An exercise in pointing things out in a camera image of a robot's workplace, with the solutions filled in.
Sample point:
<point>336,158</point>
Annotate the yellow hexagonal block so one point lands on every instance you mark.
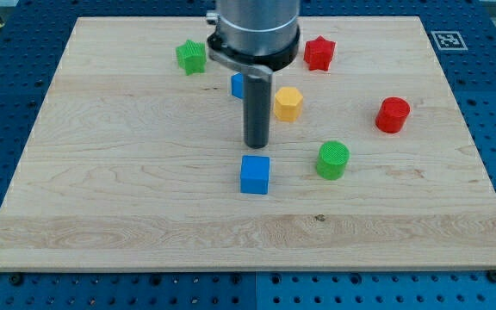
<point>288,104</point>

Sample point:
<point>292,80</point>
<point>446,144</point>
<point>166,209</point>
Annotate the white fiducial marker tag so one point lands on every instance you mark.
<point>447,40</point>

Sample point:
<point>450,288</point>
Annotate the blue block behind rod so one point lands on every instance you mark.
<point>237,87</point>

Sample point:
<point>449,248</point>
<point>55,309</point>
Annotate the wooden board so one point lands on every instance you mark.
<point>133,166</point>

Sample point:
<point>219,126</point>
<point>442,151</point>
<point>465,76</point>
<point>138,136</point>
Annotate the green cylinder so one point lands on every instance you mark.
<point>332,160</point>

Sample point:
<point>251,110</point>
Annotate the black flange with metal bracket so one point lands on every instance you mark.
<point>256,44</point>

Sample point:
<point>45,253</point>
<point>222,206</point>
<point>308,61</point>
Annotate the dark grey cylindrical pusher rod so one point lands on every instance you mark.
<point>256,111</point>

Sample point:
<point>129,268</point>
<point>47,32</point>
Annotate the red cylinder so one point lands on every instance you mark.
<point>392,114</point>

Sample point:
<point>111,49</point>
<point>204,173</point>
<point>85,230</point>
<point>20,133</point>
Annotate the blue cube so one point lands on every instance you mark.
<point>255,175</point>

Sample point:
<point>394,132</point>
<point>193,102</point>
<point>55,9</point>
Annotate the red star block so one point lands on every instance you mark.
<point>319,53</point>

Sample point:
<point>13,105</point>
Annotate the green star block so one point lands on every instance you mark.
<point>191,56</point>

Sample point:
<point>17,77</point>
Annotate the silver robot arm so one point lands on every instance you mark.
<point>252,6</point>

